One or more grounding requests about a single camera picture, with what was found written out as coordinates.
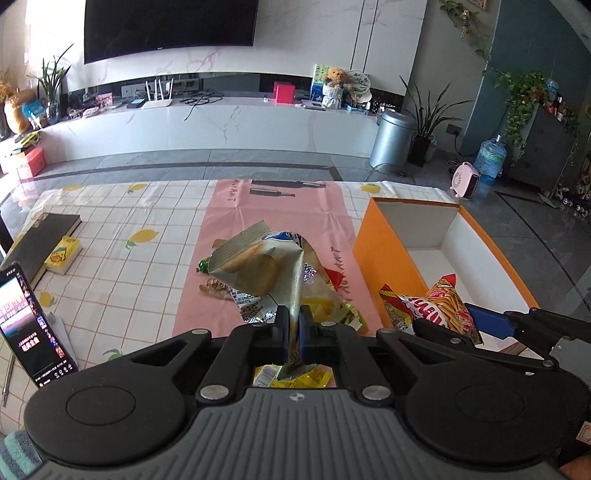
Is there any yellow snack packet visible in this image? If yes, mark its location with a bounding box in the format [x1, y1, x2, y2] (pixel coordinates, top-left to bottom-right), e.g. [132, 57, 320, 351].
[253, 294, 371, 389]

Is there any red striped snack bag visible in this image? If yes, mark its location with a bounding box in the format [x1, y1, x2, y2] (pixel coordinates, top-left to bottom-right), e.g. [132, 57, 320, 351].
[379, 274, 483, 345]

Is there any beige bread snack bag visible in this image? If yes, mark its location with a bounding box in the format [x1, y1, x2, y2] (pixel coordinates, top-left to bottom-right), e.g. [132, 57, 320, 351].
[207, 221, 304, 364]

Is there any gold candy bag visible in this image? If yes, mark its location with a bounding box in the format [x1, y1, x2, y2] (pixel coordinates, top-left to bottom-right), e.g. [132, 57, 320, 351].
[199, 277, 232, 300]

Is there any green snack packet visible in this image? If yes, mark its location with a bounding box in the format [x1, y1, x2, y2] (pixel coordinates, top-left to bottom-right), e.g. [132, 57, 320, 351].
[197, 257, 211, 274]

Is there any orange cardboard box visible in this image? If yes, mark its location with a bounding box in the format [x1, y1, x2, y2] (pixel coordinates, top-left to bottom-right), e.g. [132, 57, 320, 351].
[353, 197, 538, 334]

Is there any pink restaurant table mat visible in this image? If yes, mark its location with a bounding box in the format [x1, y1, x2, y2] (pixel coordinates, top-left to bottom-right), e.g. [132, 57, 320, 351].
[172, 180, 382, 337]

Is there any pink small heater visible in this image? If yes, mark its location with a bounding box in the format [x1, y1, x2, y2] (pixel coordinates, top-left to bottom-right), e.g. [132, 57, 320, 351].
[451, 162, 480, 199]

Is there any blue water jug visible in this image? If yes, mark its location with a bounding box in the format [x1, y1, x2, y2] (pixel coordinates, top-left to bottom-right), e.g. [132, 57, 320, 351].
[474, 134, 507, 185]

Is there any dark grey cabinet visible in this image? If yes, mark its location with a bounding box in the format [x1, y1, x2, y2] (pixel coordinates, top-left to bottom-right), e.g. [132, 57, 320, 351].
[505, 109, 577, 194]

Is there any floor potted plant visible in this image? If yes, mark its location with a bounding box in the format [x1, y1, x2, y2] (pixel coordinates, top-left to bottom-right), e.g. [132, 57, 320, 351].
[400, 77, 471, 167]

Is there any silver trash can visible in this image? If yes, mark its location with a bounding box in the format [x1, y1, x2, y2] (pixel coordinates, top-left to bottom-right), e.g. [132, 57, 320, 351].
[370, 109, 417, 173]

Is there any white marble tv cabinet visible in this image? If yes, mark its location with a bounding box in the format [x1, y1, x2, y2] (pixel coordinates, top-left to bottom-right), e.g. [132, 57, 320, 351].
[40, 97, 378, 163]

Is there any yellow tissue pack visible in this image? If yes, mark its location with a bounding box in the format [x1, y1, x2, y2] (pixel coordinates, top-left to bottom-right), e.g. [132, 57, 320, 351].
[44, 236, 82, 275]

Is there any hanging green ivy plant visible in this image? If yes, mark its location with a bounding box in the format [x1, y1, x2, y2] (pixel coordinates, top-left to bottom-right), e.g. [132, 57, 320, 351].
[440, 1, 547, 149]

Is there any red box on cabinet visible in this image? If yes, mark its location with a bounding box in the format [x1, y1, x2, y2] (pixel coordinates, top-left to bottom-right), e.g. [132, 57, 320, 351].
[273, 81, 296, 104]

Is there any teddy bear in bag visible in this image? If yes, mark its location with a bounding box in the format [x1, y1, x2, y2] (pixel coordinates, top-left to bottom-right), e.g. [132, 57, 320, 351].
[322, 67, 351, 110]

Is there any smartphone on stand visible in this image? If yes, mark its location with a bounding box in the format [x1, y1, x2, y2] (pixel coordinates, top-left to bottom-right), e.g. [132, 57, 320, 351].
[0, 262, 78, 388]

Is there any white wifi router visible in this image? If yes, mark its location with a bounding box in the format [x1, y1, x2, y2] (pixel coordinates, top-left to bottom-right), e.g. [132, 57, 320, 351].
[141, 79, 174, 109]

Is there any black book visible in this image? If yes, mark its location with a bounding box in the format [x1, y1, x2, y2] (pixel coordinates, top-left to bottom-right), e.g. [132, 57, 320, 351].
[1, 212, 81, 287]

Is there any silver pen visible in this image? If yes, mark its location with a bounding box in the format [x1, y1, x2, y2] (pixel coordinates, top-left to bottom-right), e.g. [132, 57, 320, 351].
[1, 353, 16, 408]

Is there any red box on shelf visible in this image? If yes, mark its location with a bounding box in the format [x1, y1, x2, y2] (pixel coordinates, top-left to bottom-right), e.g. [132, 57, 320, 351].
[16, 146, 46, 180]

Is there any left potted green plant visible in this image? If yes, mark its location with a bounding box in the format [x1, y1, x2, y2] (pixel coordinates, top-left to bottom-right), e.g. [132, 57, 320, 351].
[35, 45, 73, 125]

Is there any large black television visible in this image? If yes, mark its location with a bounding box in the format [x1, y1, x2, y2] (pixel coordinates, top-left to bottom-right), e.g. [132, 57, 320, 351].
[84, 0, 259, 64]

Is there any dried flower vase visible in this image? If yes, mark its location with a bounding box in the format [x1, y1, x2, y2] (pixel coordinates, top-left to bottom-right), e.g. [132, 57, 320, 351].
[1, 68, 36, 135]

